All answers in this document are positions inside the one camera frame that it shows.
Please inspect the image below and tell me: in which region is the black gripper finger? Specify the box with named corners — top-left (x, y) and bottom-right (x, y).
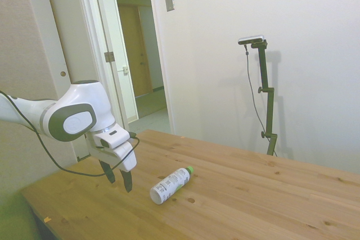
top-left (98, 160), bottom-right (116, 184)
top-left (118, 168), bottom-right (134, 193)

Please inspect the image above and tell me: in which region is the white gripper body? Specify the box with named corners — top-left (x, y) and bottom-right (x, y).
top-left (85, 133), bottom-right (138, 173)

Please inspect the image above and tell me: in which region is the silver camera on stand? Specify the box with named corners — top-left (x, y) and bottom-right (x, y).
top-left (237, 35), bottom-right (266, 46)

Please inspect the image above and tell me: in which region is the white open door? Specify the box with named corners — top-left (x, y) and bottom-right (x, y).
top-left (42, 0), bottom-right (115, 164)

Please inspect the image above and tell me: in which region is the brown wooden hallway door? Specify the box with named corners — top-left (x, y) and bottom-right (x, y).
top-left (118, 3), bottom-right (154, 98)

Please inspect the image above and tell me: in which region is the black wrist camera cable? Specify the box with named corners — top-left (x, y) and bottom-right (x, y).
top-left (0, 90), bottom-right (140, 178)

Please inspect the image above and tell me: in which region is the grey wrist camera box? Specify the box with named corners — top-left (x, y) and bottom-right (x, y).
top-left (93, 129), bottom-right (131, 150)

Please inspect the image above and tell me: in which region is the white water bottle green cap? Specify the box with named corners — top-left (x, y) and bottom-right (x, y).
top-left (149, 166), bottom-right (195, 206)

